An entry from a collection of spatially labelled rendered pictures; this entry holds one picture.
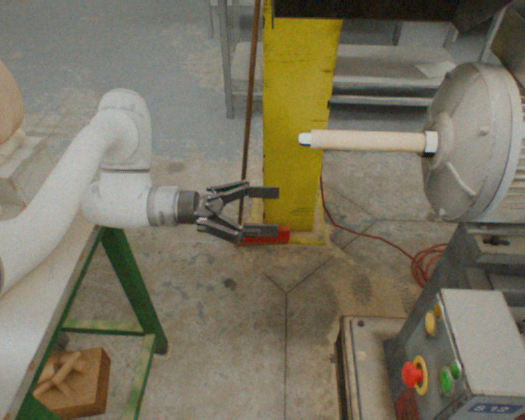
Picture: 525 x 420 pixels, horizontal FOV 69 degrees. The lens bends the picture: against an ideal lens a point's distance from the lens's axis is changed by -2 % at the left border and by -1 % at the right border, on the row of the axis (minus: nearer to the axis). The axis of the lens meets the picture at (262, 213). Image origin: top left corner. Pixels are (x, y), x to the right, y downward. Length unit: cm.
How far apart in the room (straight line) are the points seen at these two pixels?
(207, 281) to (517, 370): 156
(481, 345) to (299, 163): 133
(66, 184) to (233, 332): 132
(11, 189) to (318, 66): 109
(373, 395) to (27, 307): 106
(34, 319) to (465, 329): 77
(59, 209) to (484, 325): 62
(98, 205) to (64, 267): 17
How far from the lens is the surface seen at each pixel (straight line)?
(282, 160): 179
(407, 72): 318
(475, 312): 66
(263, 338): 181
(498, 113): 61
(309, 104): 163
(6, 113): 92
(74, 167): 66
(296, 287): 194
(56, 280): 95
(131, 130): 80
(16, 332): 91
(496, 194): 63
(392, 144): 66
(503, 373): 63
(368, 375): 147
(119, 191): 85
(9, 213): 100
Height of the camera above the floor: 163
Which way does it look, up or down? 46 degrees down
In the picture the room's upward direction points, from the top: straight up
